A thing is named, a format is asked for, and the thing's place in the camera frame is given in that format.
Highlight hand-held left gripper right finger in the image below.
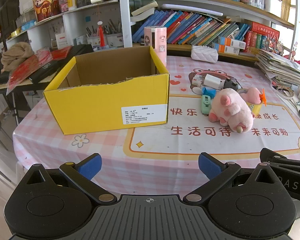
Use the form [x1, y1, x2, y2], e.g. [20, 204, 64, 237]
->
[184, 152, 280, 205]

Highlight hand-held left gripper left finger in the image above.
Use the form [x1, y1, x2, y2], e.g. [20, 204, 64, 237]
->
[25, 153, 117, 204]

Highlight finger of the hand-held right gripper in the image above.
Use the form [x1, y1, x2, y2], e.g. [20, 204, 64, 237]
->
[259, 148, 300, 167]

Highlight yellow cardboard box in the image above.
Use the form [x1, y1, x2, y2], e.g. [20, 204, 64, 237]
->
[43, 45, 170, 135]

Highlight pink plush pig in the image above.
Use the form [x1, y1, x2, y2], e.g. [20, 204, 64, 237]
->
[209, 88, 255, 133]

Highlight pink checked tablecloth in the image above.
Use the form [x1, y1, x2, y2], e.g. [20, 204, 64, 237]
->
[12, 55, 300, 205]

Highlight green plastic case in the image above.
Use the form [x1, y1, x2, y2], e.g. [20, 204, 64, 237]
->
[201, 94, 212, 114]

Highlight clear tape roll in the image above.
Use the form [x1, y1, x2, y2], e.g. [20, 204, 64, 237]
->
[272, 85, 295, 99]

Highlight blue plastic toy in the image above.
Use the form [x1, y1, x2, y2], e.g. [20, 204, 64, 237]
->
[202, 87, 217, 98]

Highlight small black gadget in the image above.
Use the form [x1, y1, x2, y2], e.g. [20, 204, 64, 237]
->
[224, 79, 239, 92]

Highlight white charger plug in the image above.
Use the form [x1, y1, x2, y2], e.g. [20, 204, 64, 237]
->
[204, 74, 222, 89]

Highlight small white packet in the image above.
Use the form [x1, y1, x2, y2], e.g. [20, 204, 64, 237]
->
[192, 75, 205, 87]

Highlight stack of paper booklets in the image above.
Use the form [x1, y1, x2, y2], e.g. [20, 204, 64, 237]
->
[255, 49, 300, 88]

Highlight black keyboard case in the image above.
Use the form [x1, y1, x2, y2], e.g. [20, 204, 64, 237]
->
[29, 60, 62, 83]

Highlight white quilted pouch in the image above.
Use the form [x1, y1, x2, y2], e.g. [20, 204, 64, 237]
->
[191, 45, 218, 62]

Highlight black keyboard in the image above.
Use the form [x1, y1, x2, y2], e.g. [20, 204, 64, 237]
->
[57, 44, 94, 67]

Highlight red paper sheets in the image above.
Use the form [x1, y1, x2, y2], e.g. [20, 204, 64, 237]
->
[6, 46, 73, 95]

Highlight white orange carton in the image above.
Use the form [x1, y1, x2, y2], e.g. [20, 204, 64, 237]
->
[219, 36, 247, 49]
[212, 42, 240, 55]

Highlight black side table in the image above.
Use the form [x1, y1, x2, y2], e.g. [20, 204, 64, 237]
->
[0, 72, 58, 124]

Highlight red boxed book set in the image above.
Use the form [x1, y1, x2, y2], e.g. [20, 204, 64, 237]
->
[244, 22, 280, 53]

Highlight white pen holder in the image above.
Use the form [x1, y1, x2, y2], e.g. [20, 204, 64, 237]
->
[106, 32, 124, 47]
[86, 34, 103, 47]

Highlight white box red label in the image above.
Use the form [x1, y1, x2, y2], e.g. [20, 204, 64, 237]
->
[55, 32, 68, 48]

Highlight red tassel ornament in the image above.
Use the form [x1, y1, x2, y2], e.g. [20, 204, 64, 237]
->
[97, 21, 106, 47]

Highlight brown bundled cloth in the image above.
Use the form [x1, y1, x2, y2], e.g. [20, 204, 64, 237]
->
[1, 42, 35, 72]

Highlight pink cylindrical container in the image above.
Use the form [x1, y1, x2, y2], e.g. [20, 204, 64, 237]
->
[144, 26, 167, 67]

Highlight row of colourful books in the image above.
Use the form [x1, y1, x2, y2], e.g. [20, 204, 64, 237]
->
[132, 10, 252, 47]

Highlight white stationery holder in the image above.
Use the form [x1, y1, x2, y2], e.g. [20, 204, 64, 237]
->
[264, 0, 283, 18]

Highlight white tube lamp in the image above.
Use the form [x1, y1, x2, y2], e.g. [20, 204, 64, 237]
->
[162, 4, 223, 17]

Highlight fortune god figure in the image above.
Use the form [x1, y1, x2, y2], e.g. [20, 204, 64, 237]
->
[32, 0, 61, 22]

